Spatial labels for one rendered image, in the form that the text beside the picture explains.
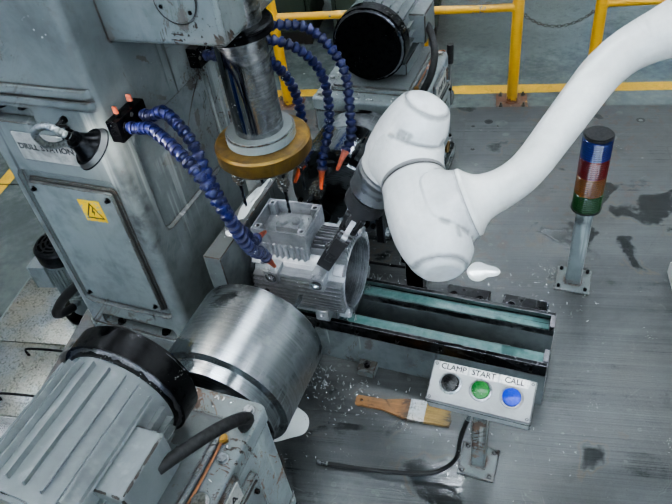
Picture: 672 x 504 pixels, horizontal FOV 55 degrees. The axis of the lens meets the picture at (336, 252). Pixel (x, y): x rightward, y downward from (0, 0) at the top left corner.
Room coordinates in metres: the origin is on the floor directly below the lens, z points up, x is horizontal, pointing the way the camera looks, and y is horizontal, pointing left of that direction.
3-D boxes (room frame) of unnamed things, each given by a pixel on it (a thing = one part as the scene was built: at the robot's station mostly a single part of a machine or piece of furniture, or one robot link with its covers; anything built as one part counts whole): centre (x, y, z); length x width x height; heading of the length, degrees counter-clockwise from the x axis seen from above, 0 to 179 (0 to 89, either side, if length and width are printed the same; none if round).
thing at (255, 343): (0.72, 0.23, 1.04); 0.37 x 0.25 x 0.25; 153
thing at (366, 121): (1.33, -0.09, 1.04); 0.41 x 0.25 x 0.25; 153
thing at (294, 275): (1.02, 0.05, 1.01); 0.20 x 0.19 x 0.19; 64
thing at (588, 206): (1.05, -0.55, 1.05); 0.06 x 0.06 x 0.04
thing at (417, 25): (1.58, -0.25, 1.16); 0.33 x 0.26 x 0.42; 153
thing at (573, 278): (1.05, -0.55, 1.01); 0.08 x 0.08 x 0.42; 63
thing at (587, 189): (1.05, -0.55, 1.10); 0.06 x 0.06 x 0.04
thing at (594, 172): (1.05, -0.55, 1.14); 0.06 x 0.06 x 0.04
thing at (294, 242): (1.04, 0.09, 1.11); 0.12 x 0.11 x 0.07; 64
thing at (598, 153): (1.05, -0.55, 1.19); 0.06 x 0.06 x 0.04
